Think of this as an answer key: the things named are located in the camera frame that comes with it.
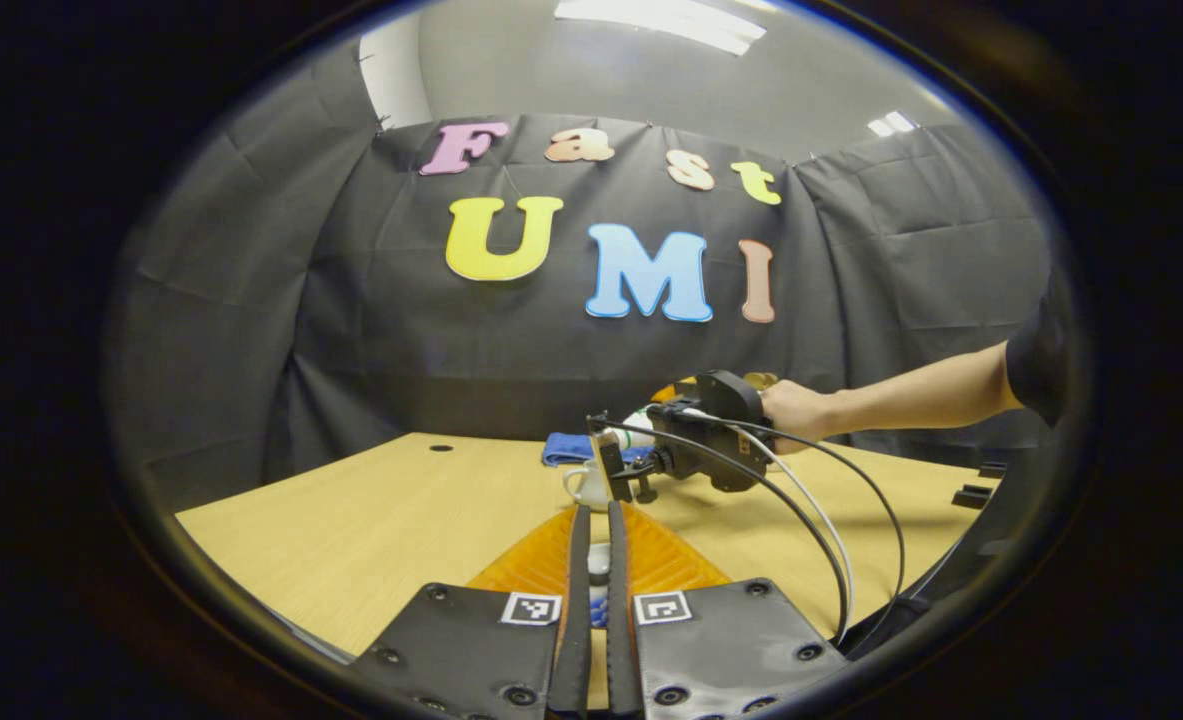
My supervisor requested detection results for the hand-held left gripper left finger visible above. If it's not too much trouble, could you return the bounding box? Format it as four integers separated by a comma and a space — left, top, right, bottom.
351, 503, 592, 720

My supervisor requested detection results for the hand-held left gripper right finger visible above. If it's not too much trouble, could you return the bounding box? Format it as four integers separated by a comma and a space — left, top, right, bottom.
606, 500, 852, 720

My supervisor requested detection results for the white teacup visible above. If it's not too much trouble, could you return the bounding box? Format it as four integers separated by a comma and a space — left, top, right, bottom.
563, 460, 612, 511

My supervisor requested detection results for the white blue-patterned teacup lid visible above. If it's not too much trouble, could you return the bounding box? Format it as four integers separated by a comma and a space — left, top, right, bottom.
588, 543, 613, 628

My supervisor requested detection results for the blue towel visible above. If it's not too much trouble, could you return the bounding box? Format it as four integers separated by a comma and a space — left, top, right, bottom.
541, 432, 654, 468

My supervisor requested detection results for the black backdrop cloth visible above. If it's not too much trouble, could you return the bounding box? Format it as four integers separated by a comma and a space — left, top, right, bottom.
101, 40, 1062, 486

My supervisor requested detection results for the person's dark shirt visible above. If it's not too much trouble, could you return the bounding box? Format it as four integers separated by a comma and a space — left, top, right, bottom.
841, 265, 1092, 661

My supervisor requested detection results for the white cable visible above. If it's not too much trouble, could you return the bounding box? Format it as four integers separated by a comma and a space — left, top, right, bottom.
683, 405, 857, 636

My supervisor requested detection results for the black cable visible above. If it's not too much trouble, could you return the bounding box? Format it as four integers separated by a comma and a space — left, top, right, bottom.
587, 414, 850, 649
751, 422, 909, 646

